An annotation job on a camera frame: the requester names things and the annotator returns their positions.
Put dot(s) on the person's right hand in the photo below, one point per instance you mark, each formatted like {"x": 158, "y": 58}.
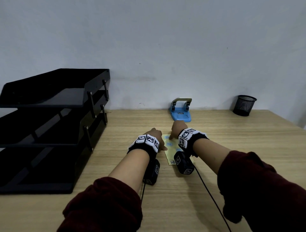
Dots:
{"x": 178, "y": 126}

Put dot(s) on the person's left hand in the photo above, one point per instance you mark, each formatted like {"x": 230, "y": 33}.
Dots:
{"x": 156, "y": 135}

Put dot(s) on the person's left thumb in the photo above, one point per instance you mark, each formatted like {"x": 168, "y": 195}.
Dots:
{"x": 164, "y": 147}

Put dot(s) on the person's right thumb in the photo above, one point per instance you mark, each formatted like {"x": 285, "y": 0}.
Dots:
{"x": 171, "y": 135}

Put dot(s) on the yellow paper sheet blue dots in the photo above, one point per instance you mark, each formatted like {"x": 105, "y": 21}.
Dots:
{"x": 171, "y": 153}

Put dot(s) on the person's right forearm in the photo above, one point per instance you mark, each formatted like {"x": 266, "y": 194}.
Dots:
{"x": 211, "y": 153}

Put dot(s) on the person's left forearm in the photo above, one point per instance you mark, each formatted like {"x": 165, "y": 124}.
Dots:
{"x": 130, "y": 167}

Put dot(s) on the right wristband with marker tags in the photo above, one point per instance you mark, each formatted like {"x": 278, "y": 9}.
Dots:
{"x": 188, "y": 139}

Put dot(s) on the wristband with marker tags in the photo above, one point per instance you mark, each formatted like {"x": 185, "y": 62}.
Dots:
{"x": 188, "y": 139}
{"x": 145, "y": 143}

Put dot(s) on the left wristband with marker tags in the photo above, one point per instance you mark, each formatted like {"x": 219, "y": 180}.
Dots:
{"x": 145, "y": 143}

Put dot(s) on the blue hole punch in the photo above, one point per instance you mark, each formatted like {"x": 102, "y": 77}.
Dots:
{"x": 180, "y": 114}

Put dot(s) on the black mesh pen cup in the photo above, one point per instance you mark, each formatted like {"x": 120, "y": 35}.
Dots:
{"x": 243, "y": 106}

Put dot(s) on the dark red left sleeve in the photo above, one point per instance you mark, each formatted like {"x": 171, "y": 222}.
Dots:
{"x": 105, "y": 208}

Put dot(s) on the dark red sleeve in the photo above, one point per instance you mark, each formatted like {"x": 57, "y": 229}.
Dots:
{"x": 260, "y": 191}
{"x": 105, "y": 208}

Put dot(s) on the dark red right sleeve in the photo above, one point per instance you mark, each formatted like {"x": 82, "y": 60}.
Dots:
{"x": 260, "y": 191}

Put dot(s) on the black three-tier document tray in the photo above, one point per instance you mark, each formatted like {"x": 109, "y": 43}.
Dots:
{"x": 47, "y": 133}

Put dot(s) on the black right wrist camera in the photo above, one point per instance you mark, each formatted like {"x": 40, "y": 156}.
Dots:
{"x": 184, "y": 163}

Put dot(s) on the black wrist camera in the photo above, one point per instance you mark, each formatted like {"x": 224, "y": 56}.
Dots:
{"x": 184, "y": 163}
{"x": 151, "y": 172}

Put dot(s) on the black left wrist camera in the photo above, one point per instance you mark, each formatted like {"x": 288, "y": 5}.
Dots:
{"x": 151, "y": 172}

